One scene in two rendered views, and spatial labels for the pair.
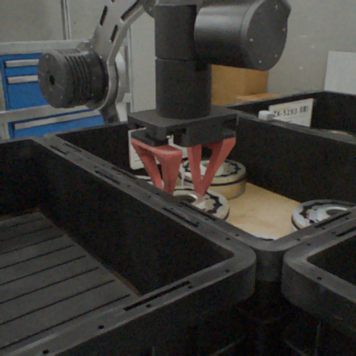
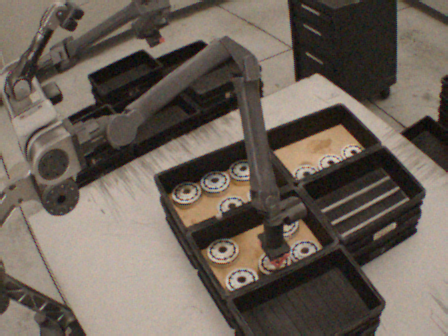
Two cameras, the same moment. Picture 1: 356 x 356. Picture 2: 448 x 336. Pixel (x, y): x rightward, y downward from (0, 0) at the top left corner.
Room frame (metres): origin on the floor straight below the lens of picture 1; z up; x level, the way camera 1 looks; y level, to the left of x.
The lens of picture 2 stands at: (0.23, 1.05, 2.29)
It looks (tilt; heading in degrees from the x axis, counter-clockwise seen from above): 43 degrees down; 288
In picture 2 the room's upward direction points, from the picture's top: 9 degrees counter-clockwise
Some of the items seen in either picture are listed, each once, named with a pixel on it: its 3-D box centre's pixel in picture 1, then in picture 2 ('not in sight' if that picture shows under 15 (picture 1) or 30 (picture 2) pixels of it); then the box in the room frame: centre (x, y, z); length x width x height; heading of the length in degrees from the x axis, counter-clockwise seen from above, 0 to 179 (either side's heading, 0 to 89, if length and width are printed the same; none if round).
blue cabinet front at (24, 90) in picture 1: (69, 103); not in sight; (2.52, 0.60, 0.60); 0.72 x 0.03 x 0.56; 135
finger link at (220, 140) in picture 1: (190, 158); not in sight; (0.47, -0.01, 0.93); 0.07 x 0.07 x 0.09; 37
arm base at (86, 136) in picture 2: not in sight; (84, 137); (0.89, 0.11, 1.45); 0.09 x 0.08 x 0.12; 135
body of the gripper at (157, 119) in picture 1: (183, 94); (273, 237); (0.46, 0.00, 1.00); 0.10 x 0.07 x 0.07; 127
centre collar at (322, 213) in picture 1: (339, 215); not in sight; (0.47, -0.18, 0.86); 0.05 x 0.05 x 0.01
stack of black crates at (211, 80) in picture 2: not in sight; (222, 101); (1.02, -1.46, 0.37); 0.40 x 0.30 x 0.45; 45
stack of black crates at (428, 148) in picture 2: not in sight; (433, 157); (-0.25, -1.25, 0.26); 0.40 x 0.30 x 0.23; 135
